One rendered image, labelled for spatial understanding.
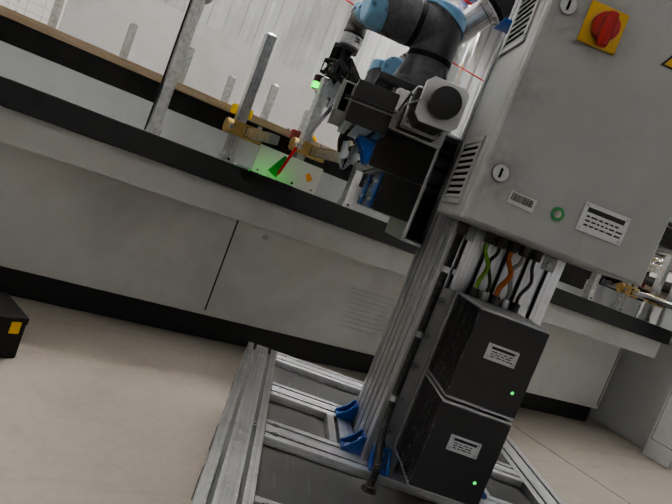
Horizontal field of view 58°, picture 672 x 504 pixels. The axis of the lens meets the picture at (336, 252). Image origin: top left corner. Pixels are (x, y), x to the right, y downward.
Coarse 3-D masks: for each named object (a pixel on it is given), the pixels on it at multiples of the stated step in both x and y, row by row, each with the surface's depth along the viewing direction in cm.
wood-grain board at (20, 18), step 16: (16, 16) 188; (48, 32) 193; (80, 48) 198; (96, 48) 200; (128, 64) 205; (160, 80) 211; (192, 96) 217; (208, 96) 219; (272, 128) 233; (320, 144) 243
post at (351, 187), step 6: (354, 168) 231; (354, 174) 230; (360, 174) 231; (348, 180) 233; (354, 180) 231; (360, 180) 232; (348, 186) 231; (354, 186) 231; (348, 192) 231; (354, 192) 232; (342, 198) 233; (348, 198) 231
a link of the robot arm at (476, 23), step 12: (480, 0) 169; (492, 0) 167; (504, 0) 166; (468, 12) 170; (480, 12) 169; (492, 12) 168; (504, 12) 168; (468, 24) 170; (480, 24) 170; (468, 36) 172; (396, 60) 174
